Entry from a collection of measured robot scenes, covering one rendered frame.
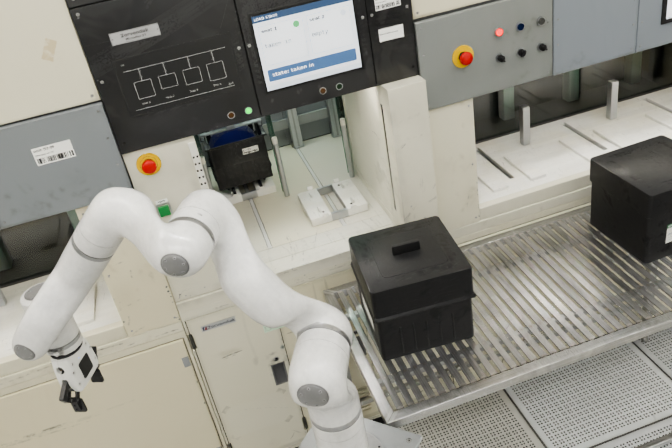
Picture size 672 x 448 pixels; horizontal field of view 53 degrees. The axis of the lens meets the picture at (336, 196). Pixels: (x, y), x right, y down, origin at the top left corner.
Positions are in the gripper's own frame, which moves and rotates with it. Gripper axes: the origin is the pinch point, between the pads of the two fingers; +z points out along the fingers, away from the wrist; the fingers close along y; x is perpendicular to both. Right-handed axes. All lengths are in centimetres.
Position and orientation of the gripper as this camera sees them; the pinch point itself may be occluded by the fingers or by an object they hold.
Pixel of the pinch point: (88, 393)
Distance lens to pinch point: 178.8
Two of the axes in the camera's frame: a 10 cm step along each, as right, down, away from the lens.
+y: 1.3, -5.2, 8.4
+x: -9.8, 0.7, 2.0
